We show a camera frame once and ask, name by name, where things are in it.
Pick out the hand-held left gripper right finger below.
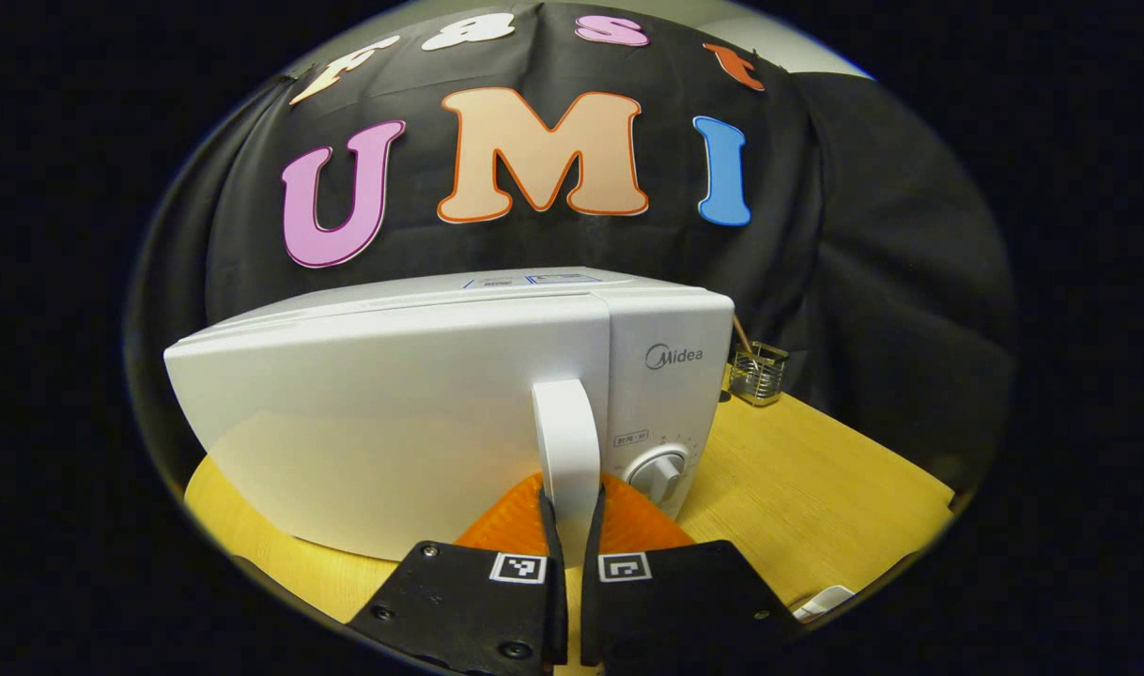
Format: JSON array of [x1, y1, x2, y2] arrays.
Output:
[[580, 472, 803, 676]]

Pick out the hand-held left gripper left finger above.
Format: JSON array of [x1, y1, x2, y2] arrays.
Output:
[[347, 474, 568, 676]]

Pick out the white microwave oven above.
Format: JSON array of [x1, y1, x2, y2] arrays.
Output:
[[163, 266, 735, 562]]

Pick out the white foam tray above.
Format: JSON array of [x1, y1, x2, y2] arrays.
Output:
[[793, 585, 857, 623]]

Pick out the clear glass cup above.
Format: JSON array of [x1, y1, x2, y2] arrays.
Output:
[[730, 342, 791, 407]]

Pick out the black backdrop cloth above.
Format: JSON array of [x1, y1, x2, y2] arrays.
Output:
[[126, 0, 1019, 489]]

